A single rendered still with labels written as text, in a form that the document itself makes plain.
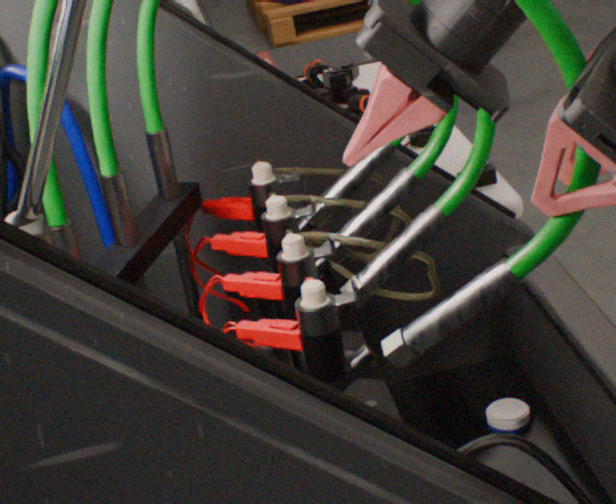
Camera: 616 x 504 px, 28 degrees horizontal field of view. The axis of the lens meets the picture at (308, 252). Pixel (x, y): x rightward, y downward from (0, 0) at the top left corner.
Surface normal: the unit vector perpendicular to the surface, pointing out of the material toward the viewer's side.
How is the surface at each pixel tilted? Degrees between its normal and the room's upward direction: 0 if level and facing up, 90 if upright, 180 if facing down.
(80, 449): 90
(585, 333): 0
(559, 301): 0
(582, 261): 0
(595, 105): 45
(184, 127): 90
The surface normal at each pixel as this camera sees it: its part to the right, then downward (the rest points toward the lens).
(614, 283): -0.15, -0.89
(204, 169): 0.18, 0.40
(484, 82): 0.59, -0.70
